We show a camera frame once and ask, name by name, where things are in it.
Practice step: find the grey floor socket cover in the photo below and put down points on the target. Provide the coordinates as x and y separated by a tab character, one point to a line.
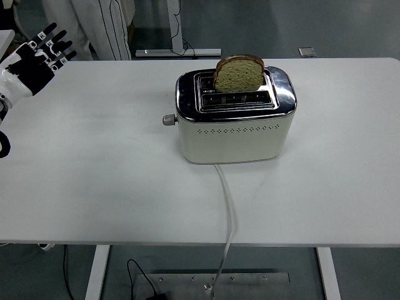
307	52

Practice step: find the white toaster with chrome top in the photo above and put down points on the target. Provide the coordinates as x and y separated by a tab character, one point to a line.
231	143

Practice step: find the small white object under table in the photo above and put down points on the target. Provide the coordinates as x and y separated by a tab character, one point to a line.
47	247

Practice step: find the grey toaster lever knob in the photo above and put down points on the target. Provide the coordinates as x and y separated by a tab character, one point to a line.
168	120

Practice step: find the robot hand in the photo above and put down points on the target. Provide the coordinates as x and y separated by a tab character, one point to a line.
28	72

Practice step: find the white desk leg with foot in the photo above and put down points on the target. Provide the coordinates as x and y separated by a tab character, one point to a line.
175	25

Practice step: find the brown bread slice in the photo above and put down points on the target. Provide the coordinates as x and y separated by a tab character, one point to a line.
239	78

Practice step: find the person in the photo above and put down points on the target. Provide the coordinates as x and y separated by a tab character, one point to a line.
93	28

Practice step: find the brown cardboard box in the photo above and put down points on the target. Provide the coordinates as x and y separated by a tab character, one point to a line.
132	32

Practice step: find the silver plug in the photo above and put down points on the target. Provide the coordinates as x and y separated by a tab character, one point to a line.
207	287

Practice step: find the white table leg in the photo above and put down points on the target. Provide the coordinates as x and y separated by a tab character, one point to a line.
328	275
97	272

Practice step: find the grey metal plate with screws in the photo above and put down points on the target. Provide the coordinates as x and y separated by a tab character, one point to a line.
250	286

